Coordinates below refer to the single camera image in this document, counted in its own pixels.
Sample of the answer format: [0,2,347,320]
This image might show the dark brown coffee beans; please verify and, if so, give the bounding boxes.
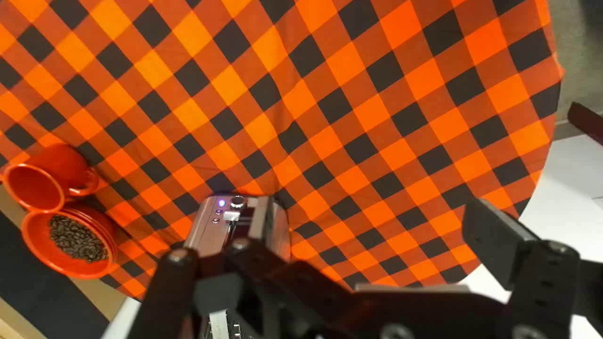
[47,214,110,263]

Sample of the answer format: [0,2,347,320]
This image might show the red ceramic bowl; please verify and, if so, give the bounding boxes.
[21,205,121,280]

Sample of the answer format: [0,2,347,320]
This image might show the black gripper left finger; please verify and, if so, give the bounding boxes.
[128,235,356,339]

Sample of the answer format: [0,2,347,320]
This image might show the orange black checkered tablecloth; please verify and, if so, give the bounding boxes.
[0,0,566,301]

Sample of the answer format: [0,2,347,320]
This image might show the red ceramic mug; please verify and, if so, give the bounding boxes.
[2,143,110,214]

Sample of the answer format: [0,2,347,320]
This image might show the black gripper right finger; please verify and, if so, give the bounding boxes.
[460,196,603,339]

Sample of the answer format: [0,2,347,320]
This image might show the white desk maroon frame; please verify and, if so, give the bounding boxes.
[566,100,603,147]

